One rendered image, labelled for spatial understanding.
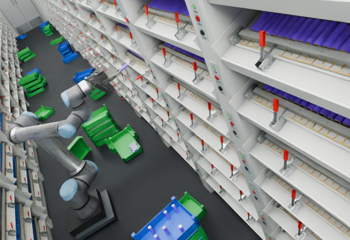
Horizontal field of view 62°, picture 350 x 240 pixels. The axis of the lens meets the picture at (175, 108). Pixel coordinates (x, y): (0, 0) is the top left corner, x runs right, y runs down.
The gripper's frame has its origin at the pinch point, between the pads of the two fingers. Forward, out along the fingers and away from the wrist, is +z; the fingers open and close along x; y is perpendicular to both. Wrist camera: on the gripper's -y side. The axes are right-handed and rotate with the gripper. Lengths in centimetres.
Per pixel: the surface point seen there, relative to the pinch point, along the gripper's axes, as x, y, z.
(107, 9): 18.8, 31.0, 14.7
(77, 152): 108, -97, -63
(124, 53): 38.7, -5.9, 15.2
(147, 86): 18.1, -28.5, 15.4
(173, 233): -68, -65, -26
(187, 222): -68, -65, -17
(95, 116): 122, -80, -28
